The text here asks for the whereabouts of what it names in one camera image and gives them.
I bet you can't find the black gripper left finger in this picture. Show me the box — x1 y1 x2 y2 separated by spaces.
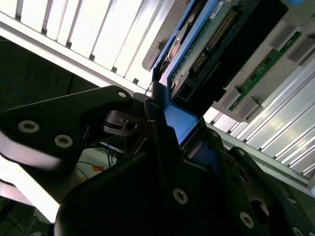
0 80 192 214

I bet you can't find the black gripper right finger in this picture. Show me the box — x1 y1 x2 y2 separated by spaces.
203 129 315 236

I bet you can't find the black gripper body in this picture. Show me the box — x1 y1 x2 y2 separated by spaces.
54 147 237 236

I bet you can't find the hard disk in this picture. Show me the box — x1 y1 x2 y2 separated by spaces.
150 0 290 173

